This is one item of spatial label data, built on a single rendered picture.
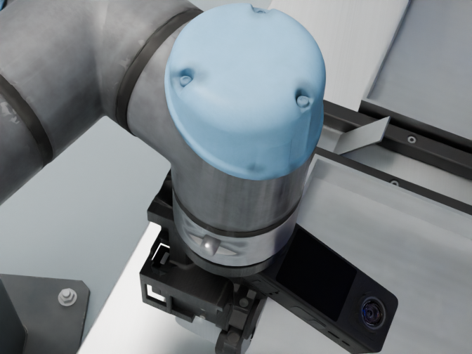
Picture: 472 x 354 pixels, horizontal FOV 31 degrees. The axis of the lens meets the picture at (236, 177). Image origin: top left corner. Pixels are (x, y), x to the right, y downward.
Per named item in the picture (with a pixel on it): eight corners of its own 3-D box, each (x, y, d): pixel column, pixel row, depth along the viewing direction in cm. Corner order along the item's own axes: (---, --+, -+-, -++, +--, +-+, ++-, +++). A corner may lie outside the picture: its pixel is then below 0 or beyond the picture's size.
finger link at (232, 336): (234, 316, 66) (240, 270, 58) (255, 324, 65) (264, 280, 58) (209, 369, 63) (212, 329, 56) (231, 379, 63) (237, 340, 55)
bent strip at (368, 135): (378, 150, 84) (391, 116, 79) (369, 173, 83) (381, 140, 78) (249, 101, 87) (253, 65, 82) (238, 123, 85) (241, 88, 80)
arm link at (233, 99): (229, -41, 41) (371, 51, 39) (220, 93, 51) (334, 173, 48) (116, 53, 38) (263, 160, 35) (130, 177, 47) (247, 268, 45)
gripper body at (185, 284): (185, 224, 64) (185, 138, 54) (289, 267, 63) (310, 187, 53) (140, 310, 61) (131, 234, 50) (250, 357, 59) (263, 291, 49)
